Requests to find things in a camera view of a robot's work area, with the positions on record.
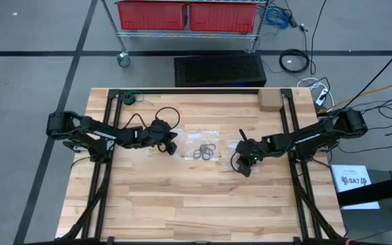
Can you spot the grey side table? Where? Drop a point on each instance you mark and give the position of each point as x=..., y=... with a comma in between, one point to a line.
x=369, y=221

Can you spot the grey metal bracket plate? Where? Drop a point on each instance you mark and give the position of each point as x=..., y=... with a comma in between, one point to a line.
x=75, y=147

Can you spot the shelf rack caster wheel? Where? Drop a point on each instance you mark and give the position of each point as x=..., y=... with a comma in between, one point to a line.
x=124, y=59

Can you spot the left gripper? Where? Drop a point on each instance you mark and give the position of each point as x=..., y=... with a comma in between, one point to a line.
x=157, y=132

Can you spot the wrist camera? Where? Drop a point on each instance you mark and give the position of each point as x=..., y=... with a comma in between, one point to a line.
x=172, y=148
x=244, y=169

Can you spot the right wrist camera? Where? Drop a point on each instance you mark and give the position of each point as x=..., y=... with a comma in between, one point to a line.
x=244, y=169

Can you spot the black aluminium rig frame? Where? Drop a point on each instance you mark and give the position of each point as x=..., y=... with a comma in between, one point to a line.
x=113, y=102

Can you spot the red plastic storage bin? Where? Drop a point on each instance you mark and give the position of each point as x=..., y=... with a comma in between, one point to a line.
x=151, y=15
x=222, y=17

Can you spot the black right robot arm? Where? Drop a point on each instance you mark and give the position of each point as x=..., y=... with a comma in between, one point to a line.
x=311, y=136

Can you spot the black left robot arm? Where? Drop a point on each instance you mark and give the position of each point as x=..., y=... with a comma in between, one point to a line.
x=94, y=132

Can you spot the white SA7 paper sign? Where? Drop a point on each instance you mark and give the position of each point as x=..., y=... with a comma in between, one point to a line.
x=352, y=183

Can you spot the small cardboard box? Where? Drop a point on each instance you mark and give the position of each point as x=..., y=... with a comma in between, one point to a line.
x=270, y=99

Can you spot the black beam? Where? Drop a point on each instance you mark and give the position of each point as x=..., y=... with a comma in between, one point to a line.
x=376, y=192

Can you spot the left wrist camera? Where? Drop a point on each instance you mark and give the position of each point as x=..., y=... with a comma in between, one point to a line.
x=172, y=148

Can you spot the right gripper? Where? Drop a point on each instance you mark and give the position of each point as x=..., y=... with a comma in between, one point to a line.
x=250, y=149

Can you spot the white power strip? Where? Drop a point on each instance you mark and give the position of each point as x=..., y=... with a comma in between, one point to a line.
x=322, y=97

